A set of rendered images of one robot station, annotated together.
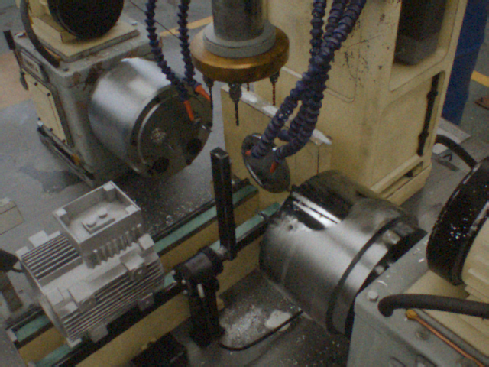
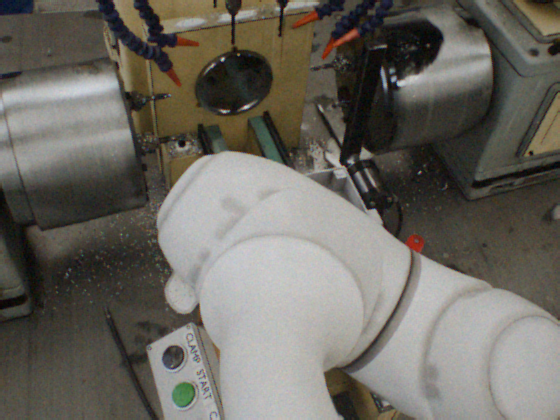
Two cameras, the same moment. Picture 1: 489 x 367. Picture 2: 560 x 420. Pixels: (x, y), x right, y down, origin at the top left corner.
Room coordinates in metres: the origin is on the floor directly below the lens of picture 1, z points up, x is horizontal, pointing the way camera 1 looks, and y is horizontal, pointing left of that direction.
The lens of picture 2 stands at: (0.62, 0.80, 1.82)
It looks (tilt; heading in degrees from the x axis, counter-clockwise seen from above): 52 degrees down; 284
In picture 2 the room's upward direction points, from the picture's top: 7 degrees clockwise
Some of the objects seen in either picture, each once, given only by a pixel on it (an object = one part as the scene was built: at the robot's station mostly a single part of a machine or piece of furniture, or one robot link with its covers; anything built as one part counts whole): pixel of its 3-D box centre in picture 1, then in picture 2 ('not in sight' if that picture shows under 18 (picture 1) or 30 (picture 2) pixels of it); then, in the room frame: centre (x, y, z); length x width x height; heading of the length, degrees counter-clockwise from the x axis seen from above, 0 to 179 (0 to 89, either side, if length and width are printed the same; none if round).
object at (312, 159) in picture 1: (283, 166); (225, 81); (0.99, -0.10, 0.97); 0.30 x 0.11 x 0.34; 39
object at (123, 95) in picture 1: (139, 108); (38, 150); (1.17, 0.25, 1.04); 0.37 x 0.25 x 0.25; 39
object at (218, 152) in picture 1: (224, 208); (360, 109); (0.71, 0.04, 1.12); 0.04 x 0.03 x 0.26; 129
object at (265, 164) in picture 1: (263, 164); (235, 85); (0.95, -0.05, 1.02); 0.15 x 0.02 x 0.15; 39
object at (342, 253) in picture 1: (354, 261); (421, 76); (0.64, -0.19, 1.04); 0.41 x 0.25 x 0.25; 39
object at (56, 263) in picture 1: (92, 271); not in sight; (0.67, 0.29, 1.02); 0.20 x 0.19 x 0.19; 128
